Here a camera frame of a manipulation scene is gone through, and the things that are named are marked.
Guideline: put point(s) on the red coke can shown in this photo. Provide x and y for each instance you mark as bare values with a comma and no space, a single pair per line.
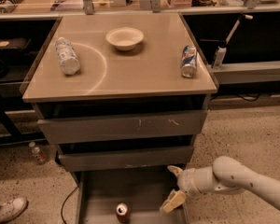
122,212

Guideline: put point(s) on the grey middle drawer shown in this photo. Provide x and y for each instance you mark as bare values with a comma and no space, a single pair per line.
126,159

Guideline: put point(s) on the blue pepsi can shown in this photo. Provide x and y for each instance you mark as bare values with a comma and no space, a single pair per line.
189,61

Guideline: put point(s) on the grey drawer cabinet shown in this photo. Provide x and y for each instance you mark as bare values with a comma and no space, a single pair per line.
146,79

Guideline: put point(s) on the white sneaker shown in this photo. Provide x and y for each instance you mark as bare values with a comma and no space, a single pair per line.
12,209

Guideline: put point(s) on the clear plastic water bottle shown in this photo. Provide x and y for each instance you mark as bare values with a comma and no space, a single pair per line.
67,57

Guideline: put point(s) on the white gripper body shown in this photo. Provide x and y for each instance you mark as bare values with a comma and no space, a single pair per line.
188,180

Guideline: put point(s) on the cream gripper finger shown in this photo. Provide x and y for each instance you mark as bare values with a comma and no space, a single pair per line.
177,171
175,199

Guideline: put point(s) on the white paper bowl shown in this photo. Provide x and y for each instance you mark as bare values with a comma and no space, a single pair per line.
124,38

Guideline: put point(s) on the small bottle on floor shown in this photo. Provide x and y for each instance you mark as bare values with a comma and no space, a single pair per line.
38,153

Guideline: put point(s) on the grey bottom drawer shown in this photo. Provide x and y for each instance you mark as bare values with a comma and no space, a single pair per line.
142,189

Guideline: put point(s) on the grey top drawer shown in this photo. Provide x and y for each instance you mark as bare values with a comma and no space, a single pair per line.
120,127

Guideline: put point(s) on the grey drawer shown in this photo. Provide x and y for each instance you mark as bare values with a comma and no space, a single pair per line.
120,127
142,189
126,159

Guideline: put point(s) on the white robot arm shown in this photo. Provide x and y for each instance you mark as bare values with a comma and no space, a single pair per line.
225,176

